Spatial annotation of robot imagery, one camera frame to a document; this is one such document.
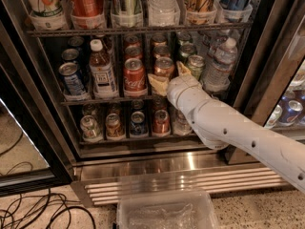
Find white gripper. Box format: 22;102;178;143
148;61;203;109

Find orange LaCroix can front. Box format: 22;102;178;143
153;57;174;79

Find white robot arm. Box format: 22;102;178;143
148;69;305;192

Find green can front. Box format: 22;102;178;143
187;54;205;80

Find red Coca-Cola can front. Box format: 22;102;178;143
123;58;145;92

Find red can bottom shelf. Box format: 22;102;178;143
152;110;170;134

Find small water bottle bottom shelf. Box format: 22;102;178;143
173;110;193;135

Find water bottle middle shelf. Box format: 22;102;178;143
203;37;237;93

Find blue can bottom shelf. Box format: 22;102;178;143
131;112;148;135

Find gold can bottom shelf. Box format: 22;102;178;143
106;114;124;137

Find white can bottom shelf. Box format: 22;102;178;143
80;115;101;138

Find blue Pepsi can front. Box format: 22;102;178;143
58;62;86;95

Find fridge vent grille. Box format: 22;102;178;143
71;156;288;207

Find open glass fridge door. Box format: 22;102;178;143
0;23;71;197

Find iced tea bottle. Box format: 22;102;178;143
89;39;117;97

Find clear plastic bin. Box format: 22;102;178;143
116;190;220;229

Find black floor cables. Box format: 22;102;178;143
0;188;97;229

